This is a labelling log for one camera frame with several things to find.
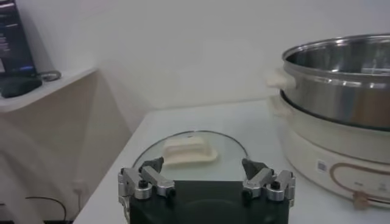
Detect black computer mouse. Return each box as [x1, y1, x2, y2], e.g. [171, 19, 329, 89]
[0, 76, 43, 99]

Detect steel steamer pot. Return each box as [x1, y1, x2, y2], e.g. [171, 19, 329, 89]
[268, 96, 390, 211]

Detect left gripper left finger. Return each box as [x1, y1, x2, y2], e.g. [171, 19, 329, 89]
[118, 156, 176, 201]

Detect black looping floor cable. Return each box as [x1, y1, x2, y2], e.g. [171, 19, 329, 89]
[26, 196, 68, 223]

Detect glass lid with cream handle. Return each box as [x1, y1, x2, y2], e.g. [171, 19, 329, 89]
[132, 130, 249, 183]

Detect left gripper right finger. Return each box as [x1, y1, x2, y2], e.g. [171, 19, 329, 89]
[241, 158, 296, 203]

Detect white side desk with mouse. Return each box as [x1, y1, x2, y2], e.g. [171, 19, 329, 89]
[0, 66, 100, 114]

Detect perforated steel steamer basket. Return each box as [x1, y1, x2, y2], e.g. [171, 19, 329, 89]
[266, 33, 390, 131]

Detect white wall socket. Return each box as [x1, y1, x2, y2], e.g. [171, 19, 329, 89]
[72, 179, 86, 195]

